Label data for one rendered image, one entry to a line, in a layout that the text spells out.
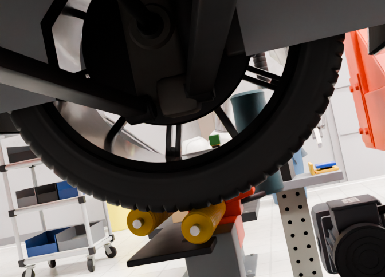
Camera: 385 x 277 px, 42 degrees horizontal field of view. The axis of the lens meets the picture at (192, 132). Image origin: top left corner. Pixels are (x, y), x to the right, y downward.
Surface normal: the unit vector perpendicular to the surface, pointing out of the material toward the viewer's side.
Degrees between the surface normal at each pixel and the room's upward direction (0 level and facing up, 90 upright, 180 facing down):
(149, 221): 90
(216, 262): 90
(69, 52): 100
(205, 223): 90
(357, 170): 90
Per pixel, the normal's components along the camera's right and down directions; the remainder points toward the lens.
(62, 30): 0.98, 0.16
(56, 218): -0.16, 0.00
